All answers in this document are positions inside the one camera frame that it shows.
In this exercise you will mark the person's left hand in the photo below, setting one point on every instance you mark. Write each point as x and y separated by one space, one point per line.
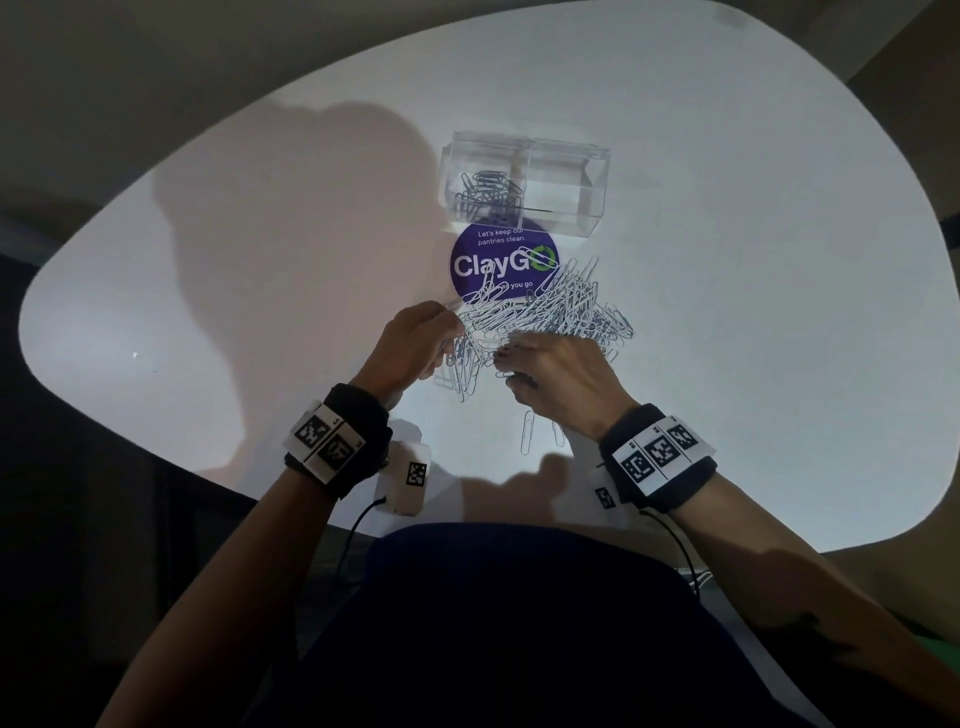
409 352

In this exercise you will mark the person's right hand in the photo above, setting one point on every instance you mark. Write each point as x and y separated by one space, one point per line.
570 382

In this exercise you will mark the pile of mixed paper clips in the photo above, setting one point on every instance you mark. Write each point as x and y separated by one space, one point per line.
555 307

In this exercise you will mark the cluster of sorted blue clips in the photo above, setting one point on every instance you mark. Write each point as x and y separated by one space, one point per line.
487 196

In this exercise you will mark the clear plastic two-compartment box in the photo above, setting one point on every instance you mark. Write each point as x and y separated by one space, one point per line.
562 184

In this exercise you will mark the person's right forearm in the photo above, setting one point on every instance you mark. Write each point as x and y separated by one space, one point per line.
802 577

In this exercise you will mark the person's left forearm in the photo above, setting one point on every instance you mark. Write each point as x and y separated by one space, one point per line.
210 615

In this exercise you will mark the person's dark blue clothing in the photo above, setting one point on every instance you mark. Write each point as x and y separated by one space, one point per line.
540 637

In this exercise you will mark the black left wristband with markers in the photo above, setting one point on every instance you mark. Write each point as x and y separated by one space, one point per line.
337 442

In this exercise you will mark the black wristband with markers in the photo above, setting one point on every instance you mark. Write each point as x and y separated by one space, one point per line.
337 442
660 457

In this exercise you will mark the round purple sticker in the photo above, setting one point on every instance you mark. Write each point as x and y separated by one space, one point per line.
480 262

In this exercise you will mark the black right wristband with markers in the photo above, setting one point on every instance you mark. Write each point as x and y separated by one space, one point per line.
660 457

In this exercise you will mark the green object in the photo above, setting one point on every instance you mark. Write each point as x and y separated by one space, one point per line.
937 634

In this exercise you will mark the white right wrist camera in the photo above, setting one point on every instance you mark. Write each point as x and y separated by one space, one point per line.
609 501

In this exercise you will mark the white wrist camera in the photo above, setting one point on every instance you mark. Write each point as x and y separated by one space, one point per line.
609 501
405 480

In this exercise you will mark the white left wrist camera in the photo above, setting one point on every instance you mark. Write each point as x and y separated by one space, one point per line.
405 480

